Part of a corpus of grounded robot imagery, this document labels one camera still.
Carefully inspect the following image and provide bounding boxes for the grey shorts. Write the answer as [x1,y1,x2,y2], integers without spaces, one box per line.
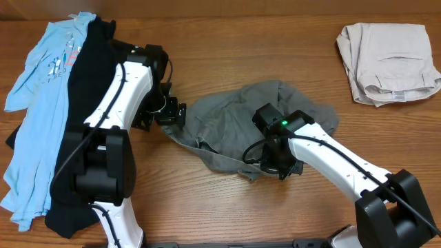
[162,80,339,181]

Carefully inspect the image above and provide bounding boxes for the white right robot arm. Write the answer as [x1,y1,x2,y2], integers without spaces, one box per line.
[243,103,440,248]

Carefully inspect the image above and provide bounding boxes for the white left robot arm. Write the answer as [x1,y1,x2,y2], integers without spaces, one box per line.
[50,40,186,247]

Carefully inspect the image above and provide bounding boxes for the black t-shirt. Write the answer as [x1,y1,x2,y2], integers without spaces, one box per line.
[6,16,116,238]

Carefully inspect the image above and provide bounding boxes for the light blue t-shirt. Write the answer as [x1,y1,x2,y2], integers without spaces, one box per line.
[1,12,96,231]

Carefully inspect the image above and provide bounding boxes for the folded beige shorts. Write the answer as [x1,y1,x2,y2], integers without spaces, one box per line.
[336,23,440,107]

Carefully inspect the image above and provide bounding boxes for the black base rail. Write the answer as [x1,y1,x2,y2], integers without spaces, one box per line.
[141,238,331,248]

